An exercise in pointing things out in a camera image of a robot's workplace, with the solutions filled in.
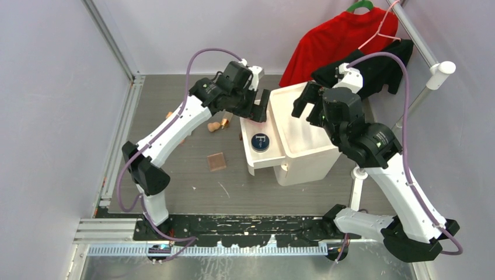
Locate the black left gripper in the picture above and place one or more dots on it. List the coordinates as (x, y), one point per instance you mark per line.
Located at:
(258, 112)

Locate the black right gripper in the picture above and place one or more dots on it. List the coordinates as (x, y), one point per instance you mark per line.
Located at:
(311, 94)

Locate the dark blue round jar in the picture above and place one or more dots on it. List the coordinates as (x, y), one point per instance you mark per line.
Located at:
(260, 142)

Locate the white top drawer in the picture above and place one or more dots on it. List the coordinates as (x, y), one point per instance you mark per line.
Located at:
(273, 155)

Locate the pink square pad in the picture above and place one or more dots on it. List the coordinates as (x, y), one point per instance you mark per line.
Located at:
(257, 122)

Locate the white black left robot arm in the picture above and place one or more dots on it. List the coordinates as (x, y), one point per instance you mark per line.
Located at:
(144, 159)

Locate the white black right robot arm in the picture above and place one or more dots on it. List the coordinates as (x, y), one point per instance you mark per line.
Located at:
(414, 233)

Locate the white drawer cabinet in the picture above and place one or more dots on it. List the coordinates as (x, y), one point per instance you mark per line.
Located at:
(309, 153)

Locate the brown square compact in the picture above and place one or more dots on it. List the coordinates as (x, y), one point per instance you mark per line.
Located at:
(216, 162)

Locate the red shirt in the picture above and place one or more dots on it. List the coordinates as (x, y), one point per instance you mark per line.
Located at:
(334, 40)

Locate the black shirt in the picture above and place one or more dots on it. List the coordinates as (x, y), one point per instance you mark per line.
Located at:
(377, 72)

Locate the pink hanger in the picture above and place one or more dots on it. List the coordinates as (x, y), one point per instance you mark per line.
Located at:
(378, 31)

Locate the green hanger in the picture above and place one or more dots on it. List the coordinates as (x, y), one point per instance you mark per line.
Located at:
(367, 4)

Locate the metal clothes rack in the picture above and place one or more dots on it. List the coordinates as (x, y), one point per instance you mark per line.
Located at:
(401, 111)

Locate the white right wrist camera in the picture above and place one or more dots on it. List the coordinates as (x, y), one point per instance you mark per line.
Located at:
(348, 77)

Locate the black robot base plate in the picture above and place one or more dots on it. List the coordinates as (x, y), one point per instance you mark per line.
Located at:
(250, 231)

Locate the aluminium frame rail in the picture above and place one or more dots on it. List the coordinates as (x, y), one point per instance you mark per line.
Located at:
(105, 81)

